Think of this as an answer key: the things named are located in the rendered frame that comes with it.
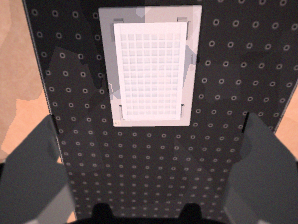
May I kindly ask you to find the dark grey perforated base plate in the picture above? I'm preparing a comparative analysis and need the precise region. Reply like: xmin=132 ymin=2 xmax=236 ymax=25
xmin=22 ymin=0 xmax=298 ymax=224

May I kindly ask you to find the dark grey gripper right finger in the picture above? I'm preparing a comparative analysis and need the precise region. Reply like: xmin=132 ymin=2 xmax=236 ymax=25
xmin=221 ymin=112 xmax=298 ymax=224

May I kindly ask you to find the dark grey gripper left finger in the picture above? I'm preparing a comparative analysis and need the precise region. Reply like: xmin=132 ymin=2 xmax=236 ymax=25
xmin=0 ymin=114 xmax=76 ymax=224

